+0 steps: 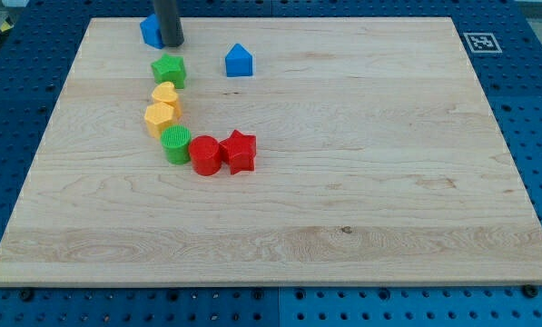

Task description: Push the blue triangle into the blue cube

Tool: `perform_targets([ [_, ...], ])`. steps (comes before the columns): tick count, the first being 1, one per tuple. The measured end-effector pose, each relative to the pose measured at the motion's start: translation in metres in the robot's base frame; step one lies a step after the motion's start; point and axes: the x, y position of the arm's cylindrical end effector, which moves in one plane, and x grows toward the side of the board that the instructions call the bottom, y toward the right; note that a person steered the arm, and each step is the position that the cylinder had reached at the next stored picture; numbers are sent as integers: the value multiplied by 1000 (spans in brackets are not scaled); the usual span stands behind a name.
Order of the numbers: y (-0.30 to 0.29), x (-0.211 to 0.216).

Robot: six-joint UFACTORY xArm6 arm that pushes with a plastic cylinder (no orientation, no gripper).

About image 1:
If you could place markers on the blue triangle block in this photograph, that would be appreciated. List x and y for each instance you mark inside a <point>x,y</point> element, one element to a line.
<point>238,62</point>

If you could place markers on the blue cube block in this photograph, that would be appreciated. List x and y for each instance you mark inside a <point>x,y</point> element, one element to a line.
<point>151,33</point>

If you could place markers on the red star block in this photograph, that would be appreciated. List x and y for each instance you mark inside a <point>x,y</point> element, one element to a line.
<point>239,151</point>

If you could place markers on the light wooden board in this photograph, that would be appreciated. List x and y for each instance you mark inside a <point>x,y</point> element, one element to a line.
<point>379,163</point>

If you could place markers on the red cylinder block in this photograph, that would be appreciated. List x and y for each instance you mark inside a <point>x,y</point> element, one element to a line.
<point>205,155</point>

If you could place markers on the green cylinder block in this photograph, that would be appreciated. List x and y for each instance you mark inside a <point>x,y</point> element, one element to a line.
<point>175,142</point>

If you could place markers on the yellow hexagon block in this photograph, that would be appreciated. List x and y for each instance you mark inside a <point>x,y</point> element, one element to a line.
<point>158,117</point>

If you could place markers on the yellow heart block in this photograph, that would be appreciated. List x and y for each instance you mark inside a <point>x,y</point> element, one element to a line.
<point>166,93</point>

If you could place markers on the green star block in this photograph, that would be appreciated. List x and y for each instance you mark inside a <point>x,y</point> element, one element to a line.
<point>169,68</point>

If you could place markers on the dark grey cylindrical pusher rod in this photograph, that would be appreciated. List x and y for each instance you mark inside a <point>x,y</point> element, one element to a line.
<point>169,21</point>

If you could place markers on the white fiducial marker tag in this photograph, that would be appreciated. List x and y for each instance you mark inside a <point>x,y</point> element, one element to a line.
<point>482,43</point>

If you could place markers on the black bolt left front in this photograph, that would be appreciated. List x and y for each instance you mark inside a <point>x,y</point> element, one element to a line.
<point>26,295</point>

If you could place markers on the black bolt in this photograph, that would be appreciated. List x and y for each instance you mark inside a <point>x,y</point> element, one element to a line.
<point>26,295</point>
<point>530,291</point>

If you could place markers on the black bolt right front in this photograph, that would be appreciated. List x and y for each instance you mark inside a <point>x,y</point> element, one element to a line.
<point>530,291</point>

